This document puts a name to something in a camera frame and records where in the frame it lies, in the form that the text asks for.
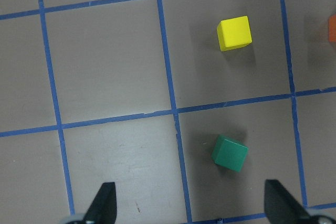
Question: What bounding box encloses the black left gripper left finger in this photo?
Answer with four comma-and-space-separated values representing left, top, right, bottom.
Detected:
82, 182, 117, 224

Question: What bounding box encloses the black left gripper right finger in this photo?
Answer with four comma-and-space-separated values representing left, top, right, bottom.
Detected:
264, 179, 311, 224

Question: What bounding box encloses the green wooden block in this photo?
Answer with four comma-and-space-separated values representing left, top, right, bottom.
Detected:
211, 134, 249, 172

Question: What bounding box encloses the yellow wooden block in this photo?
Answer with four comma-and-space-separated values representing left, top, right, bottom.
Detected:
216, 16, 252, 52

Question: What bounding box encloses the orange wooden block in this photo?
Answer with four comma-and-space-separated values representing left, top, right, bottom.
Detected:
328, 14, 336, 42

